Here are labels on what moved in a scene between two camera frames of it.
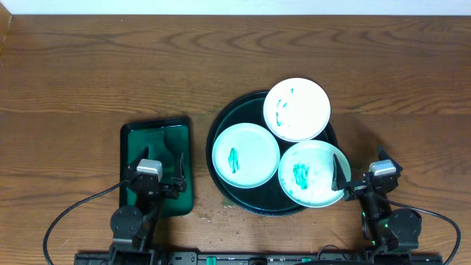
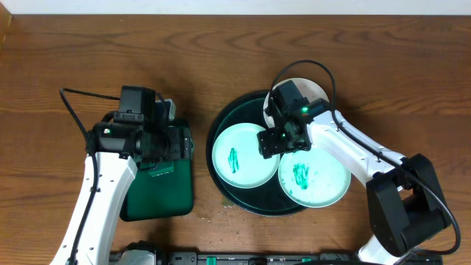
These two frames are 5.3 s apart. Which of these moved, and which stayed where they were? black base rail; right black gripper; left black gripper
Moved: right black gripper; left black gripper
Stayed: black base rail
